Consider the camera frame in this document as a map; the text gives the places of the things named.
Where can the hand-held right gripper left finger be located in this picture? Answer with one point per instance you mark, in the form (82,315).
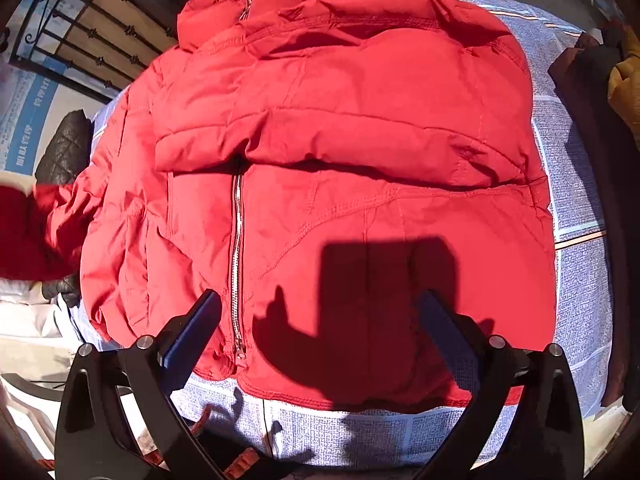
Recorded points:
(192,340)

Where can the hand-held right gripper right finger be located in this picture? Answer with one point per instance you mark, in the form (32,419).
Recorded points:
(445,335)

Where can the red padded jacket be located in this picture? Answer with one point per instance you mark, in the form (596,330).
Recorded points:
(350,170)

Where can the white bedding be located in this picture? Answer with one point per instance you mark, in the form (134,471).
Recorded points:
(35,310)

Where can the blue plaid bedsheet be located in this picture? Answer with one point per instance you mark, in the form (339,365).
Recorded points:
(575,200)

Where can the black quilted jacket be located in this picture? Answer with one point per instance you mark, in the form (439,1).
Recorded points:
(62,152)

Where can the dark brown garment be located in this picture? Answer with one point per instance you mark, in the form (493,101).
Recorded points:
(595,160)

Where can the blue white banner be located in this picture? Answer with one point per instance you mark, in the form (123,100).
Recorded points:
(30,110)

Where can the mustard yellow coat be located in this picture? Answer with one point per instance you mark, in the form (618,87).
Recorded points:
(625,90)

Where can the wooden board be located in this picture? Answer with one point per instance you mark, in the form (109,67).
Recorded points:
(110,45)

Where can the black iron railing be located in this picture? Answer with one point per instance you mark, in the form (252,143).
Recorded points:
(95,35)

